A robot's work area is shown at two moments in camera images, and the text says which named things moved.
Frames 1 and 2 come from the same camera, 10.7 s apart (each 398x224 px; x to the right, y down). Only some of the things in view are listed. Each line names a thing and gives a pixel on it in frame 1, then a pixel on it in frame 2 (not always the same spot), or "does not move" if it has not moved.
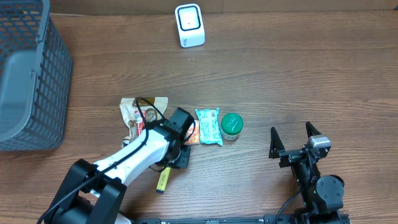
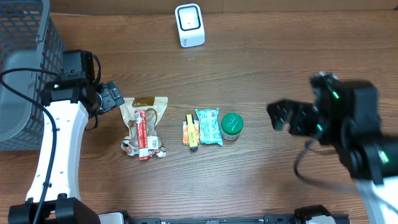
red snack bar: [140, 122] does not move
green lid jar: [231, 125] does not move
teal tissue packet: [210, 130] does not move
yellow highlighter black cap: [163, 180] -> [191, 132]
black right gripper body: [294, 155] -> [301, 118]
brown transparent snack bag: [140, 111] does not move
